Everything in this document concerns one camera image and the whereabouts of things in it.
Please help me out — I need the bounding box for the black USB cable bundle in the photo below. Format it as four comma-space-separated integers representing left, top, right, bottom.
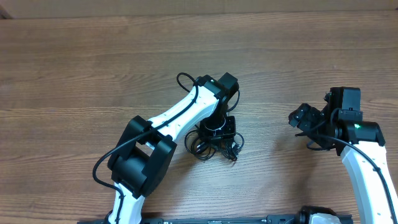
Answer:
183, 124, 245, 162

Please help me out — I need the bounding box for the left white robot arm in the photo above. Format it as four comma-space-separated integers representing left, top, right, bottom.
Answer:
104, 73, 244, 223

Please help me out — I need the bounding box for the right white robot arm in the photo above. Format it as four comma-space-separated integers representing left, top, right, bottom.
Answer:
289, 86, 397, 223

